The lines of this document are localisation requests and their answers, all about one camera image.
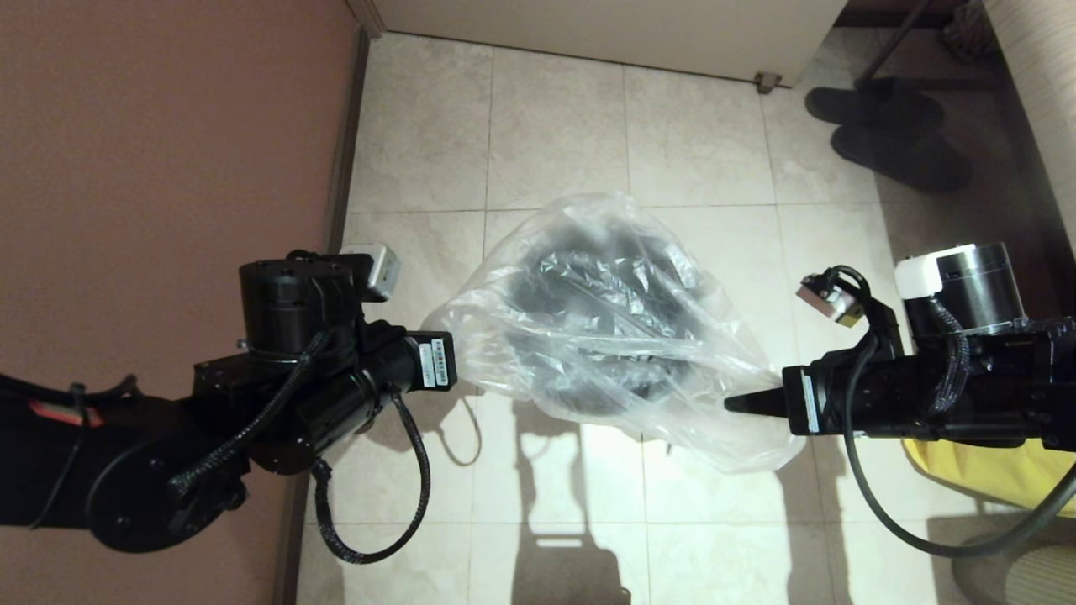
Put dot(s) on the metal door stopper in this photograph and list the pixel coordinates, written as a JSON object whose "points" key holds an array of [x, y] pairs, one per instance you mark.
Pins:
{"points": [[767, 82]]}

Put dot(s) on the beige striped upholstered furniture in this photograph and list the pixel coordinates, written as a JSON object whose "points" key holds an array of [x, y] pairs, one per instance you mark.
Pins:
{"points": [[1046, 92]]}

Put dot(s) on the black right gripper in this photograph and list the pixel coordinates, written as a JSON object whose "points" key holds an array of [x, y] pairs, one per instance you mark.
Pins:
{"points": [[874, 403]]}

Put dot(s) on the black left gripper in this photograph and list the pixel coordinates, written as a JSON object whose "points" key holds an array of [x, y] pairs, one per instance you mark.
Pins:
{"points": [[403, 361]]}

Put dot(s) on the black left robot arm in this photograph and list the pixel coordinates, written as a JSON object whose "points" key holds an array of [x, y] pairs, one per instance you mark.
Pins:
{"points": [[126, 454]]}

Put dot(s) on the dark furniture leg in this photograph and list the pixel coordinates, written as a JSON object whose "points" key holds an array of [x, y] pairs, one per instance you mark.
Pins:
{"points": [[895, 42]]}

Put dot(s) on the clear plastic trash bag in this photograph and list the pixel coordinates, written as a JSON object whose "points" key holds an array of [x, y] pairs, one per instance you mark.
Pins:
{"points": [[605, 277]]}

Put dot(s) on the grey fuzzy object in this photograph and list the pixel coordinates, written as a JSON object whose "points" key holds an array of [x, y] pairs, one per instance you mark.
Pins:
{"points": [[962, 34]]}

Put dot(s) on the black slipper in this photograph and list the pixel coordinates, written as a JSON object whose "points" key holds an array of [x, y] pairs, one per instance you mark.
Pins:
{"points": [[908, 160], [874, 105]]}

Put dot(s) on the yellow bag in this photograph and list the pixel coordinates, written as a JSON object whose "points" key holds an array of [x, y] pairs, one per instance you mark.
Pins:
{"points": [[1009, 479]]}

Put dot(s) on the beige door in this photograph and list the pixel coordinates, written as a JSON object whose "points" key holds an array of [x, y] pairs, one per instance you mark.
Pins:
{"points": [[588, 29]]}

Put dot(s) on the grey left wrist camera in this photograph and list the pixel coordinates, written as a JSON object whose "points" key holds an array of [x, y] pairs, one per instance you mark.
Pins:
{"points": [[374, 270]]}

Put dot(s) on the black round trash bin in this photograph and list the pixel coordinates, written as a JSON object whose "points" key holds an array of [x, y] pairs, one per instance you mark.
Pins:
{"points": [[546, 294]]}

